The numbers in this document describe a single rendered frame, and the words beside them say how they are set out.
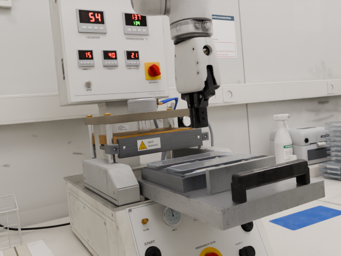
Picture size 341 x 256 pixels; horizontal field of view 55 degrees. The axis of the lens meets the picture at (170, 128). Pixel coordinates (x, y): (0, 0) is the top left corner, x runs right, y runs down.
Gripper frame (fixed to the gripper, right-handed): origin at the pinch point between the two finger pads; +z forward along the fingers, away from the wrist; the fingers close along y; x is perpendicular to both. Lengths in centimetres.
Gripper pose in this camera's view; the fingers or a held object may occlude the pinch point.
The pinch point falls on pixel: (198, 117)
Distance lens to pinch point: 65.5
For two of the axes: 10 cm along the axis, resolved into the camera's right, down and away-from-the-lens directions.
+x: -8.7, 1.0, -4.8
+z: 0.9, 9.9, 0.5
